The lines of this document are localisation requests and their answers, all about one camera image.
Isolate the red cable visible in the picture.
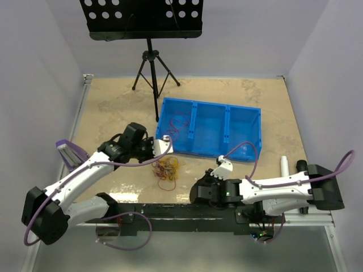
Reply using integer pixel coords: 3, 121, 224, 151
151, 158, 177, 191
165, 111, 192, 142

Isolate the black music stand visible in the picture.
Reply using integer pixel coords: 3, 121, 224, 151
79, 0, 204, 123

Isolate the blue three-compartment plastic bin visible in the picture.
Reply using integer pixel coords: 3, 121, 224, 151
155, 97, 263, 162

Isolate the black microphone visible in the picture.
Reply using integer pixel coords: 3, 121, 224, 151
296, 160, 307, 172

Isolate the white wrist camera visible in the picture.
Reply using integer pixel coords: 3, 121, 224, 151
153, 135, 174, 158
210, 155, 233, 180

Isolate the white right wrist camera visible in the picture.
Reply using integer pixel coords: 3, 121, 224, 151
210, 155, 233, 180

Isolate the white microphone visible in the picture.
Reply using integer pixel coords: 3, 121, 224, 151
280, 155, 289, 177

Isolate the yellow cable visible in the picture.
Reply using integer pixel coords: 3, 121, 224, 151
157, 156, 187, 181

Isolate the purple box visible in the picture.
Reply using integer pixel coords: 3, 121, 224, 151
56, 139, 90, 172

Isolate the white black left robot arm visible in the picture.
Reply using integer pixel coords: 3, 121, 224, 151
22, 122, 160, 246

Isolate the aluminium frame rail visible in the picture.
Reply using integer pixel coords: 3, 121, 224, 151
35, 202, 336, 227

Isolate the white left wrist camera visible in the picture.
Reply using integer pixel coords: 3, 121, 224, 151
153, 135, 174, 158

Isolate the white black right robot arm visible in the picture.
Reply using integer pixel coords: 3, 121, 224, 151
189, 161, 345, 223

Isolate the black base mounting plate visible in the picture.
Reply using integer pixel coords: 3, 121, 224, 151
90, 203, 284, 236

